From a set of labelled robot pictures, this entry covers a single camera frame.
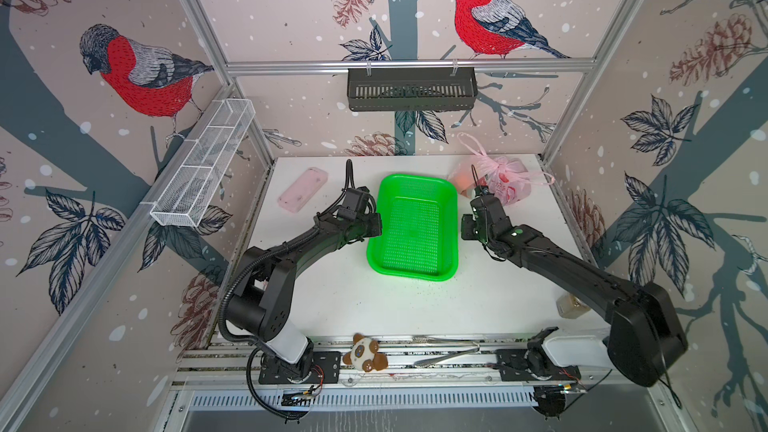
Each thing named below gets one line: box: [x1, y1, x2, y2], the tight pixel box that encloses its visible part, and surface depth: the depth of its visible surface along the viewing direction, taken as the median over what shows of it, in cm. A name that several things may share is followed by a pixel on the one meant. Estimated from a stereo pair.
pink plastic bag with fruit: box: [448, 132, 555, 205], surface depth 102 cm
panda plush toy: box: [342, 333, 389, 372], surface depth 75 cm
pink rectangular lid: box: [277, 167, 329, 213], surface depth 113 cm
